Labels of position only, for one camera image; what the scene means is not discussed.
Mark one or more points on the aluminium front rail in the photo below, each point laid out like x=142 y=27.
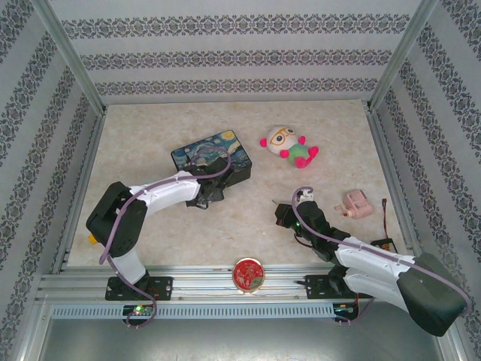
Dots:
x=203 y=282

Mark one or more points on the pink toy camera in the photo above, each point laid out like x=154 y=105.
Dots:
x=357 y=205

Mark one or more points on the black starry night box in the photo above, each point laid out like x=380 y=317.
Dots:
x=225 y=139

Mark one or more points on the aluminium corner post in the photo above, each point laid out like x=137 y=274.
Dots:
x=71 y=56
x=400 y=56

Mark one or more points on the small controller board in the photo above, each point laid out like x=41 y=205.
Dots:
x=343 y=309
x=138 y=310

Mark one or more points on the small yellow object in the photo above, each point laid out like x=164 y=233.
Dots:
x=92 y=240

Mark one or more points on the grey metal panel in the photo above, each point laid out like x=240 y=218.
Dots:
x=225 y=342

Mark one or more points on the black battery pack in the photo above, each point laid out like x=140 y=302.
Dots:
x=383 y=245

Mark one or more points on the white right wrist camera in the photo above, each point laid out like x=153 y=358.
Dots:
x=307 y=195

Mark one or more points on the round red tin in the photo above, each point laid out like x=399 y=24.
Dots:
x=248 y=274

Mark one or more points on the pink green plush toy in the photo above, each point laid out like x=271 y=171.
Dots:
x=297 y=150

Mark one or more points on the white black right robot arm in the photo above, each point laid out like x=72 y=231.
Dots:
x=376 y=263

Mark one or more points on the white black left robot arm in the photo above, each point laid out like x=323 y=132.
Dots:
x=165 y=192

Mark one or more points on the aluminium side rail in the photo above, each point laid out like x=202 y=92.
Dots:
x=80 y=188
x=394 y=180

